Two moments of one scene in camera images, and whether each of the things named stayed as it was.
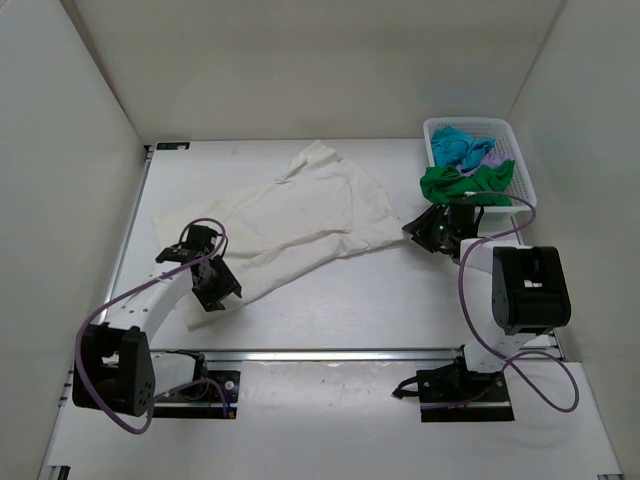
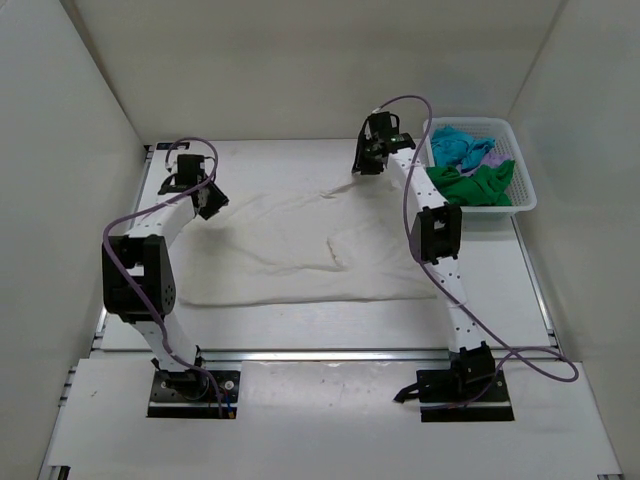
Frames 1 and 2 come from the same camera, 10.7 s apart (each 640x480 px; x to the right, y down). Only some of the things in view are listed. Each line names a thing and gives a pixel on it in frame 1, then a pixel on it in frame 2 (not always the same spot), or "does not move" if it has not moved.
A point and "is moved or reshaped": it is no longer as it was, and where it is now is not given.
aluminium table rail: x=322 y=355 does not move
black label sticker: x=172 y=145 does not move
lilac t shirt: x=489 y=159 does not move
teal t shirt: x=450 y=145 does not move
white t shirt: x=239 y=243 is moved or reshaped
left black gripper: x=229 y=283 → x=220 y=200
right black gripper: x=419 y=230 → x=360 y=166
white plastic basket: x=507 y=144 does not move
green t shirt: x=441 y=184 does not move
